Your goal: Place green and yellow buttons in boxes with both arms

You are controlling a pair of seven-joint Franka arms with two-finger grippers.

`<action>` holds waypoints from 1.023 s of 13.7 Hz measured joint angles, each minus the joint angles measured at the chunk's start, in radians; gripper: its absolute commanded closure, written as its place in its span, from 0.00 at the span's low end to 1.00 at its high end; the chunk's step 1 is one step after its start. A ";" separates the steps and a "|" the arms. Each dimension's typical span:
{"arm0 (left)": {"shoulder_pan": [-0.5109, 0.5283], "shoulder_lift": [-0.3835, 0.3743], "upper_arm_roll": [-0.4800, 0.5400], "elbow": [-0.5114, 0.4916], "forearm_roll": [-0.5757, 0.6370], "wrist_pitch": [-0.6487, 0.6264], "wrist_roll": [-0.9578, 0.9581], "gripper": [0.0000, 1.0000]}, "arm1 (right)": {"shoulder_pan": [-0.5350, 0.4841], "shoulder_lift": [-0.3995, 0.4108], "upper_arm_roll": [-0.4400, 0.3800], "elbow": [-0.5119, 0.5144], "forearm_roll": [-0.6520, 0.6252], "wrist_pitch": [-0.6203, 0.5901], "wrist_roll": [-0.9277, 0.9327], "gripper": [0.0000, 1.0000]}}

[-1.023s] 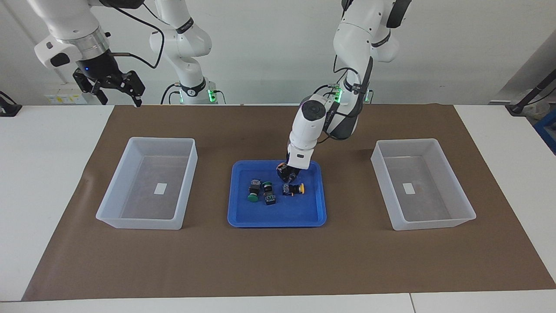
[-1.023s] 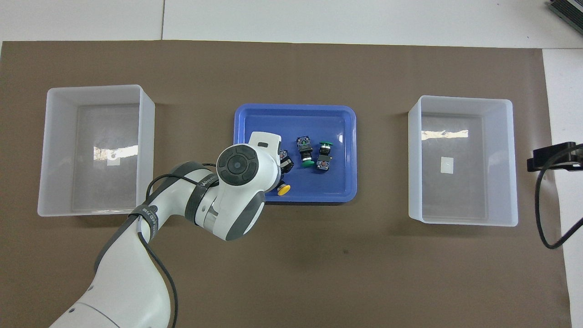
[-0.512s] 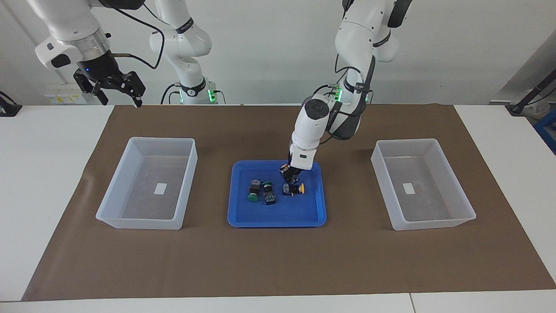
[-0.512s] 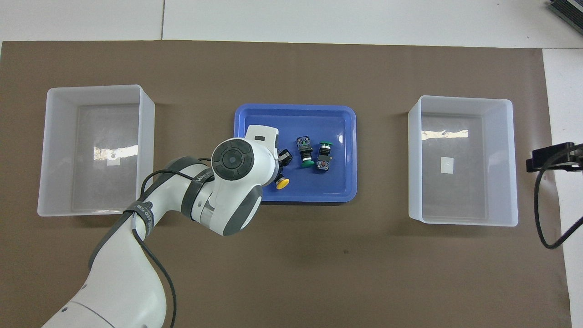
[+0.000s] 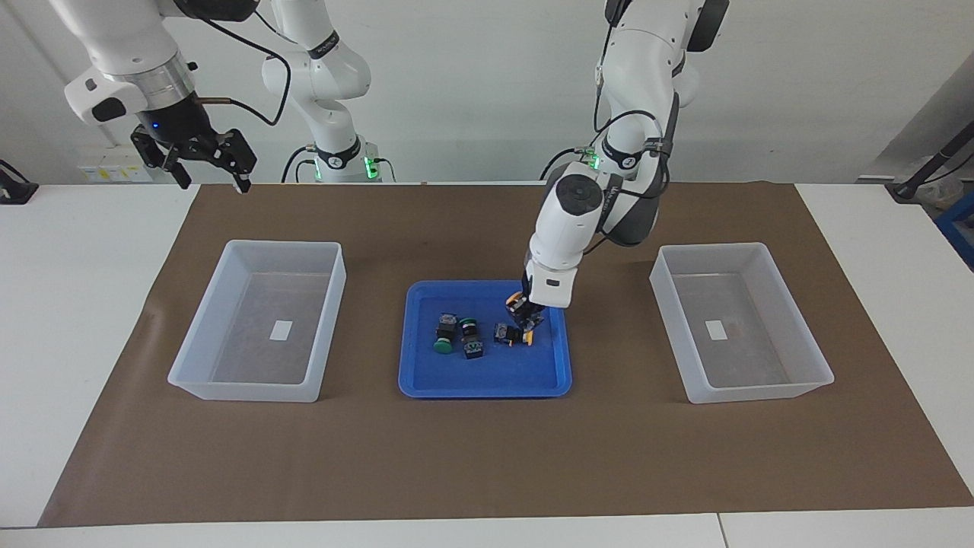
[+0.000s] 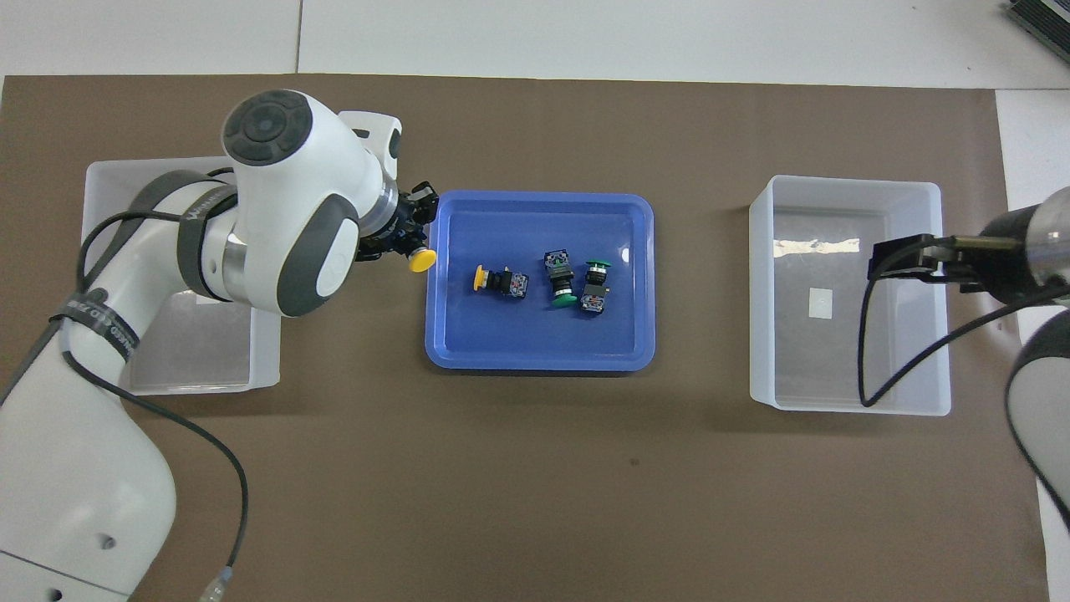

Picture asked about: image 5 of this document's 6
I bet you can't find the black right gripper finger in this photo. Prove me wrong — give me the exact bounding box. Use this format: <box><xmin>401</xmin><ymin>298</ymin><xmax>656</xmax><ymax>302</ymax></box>
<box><xmin>215</xmin><ymin>129</ymin><xmax>257</xmax><ymax>195</ymax></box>
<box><xmin>152</xmin><ymin>145</ymin><xmax>193</xmax><ymax>190</ymax></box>

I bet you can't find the green push button switch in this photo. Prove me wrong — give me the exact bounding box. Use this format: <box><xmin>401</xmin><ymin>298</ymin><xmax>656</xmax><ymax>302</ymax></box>
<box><xmin>433</xmin><ymin>311</ymin><xmax>460</xmax><ymax>355</ymax></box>
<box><xmin>459</xmin><ymin>317</ymin><xmax>486</xmax><ymax>361</ymax></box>

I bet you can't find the white power strip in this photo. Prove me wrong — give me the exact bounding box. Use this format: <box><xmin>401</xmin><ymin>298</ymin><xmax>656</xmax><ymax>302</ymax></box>
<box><xmin>78</xmin><ymin>155</ymin><xmax>145</xmax><ymax>184</ymax></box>

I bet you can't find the blue plastic tray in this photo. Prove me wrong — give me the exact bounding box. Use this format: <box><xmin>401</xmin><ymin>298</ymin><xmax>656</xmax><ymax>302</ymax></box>
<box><xmin>398</xmin><ymin>279</ymin><xmax>573</xmax><ymax>399</ymax></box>

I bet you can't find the brown paper table mat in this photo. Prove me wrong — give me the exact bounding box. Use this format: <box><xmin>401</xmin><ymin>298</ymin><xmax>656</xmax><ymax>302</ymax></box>
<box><xmin>38</xmin><ymin>181</ymin><xmax>974</xmax><ymax>528</ymax></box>

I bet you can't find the black clamp base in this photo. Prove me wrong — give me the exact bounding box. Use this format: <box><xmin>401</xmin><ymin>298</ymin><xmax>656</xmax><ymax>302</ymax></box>
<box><xmin>0</xmin><ymin>158</ymin><xmax>39</xmax><ymax>205</ymax></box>

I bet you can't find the translucent white plastic box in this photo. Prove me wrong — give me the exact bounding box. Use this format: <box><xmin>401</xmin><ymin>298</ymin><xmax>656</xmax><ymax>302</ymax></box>
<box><xmin>167</xmin><ymin>240</ymin><xmax>348</xmax><ymax>403</ymax></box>
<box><xmin>649</xmin><ymin>243</ymin><xmax>835</xmax><ymax>405</ymax></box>

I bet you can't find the black stand pole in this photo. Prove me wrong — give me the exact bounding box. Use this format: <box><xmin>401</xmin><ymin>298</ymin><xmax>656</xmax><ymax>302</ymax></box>
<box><xmin>892</xmin><ymin>122</ymin><xmax>974</xmax><ymax>200</ymax></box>

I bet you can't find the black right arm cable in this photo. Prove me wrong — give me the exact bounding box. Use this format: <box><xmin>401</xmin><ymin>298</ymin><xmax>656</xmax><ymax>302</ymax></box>
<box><xmin>179</xmin><ymin>0</ymin><xmax>292</xmax><ymax>128</ymax></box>

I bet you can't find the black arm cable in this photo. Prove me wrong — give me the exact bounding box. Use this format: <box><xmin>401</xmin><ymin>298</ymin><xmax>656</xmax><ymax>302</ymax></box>
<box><xmin>179</xmin><ymin>0</ymin><xmax>292</xmax><ymax>128</ymax></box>
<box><xmin>582</xmin><ymin>0</ymin><xmax>682</xmax><ymax>256</ymax></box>

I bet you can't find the black base cable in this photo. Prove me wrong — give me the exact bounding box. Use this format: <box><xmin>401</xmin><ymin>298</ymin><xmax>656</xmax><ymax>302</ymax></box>
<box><xmin>280</xmin><ymin>145</ymin><xmax>317</xmax><ymax>184</ymax></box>
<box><xmin>540</xmin><ymin>147</ymin><xmax>587</xmax><ymax>182</ymax></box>

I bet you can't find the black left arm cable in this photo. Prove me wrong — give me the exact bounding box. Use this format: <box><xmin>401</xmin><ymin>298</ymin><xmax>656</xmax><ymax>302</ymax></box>
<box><xmin>582</xmin><ymin>0</ymin><xmax>682</xmax><ymax>256</ymax></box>

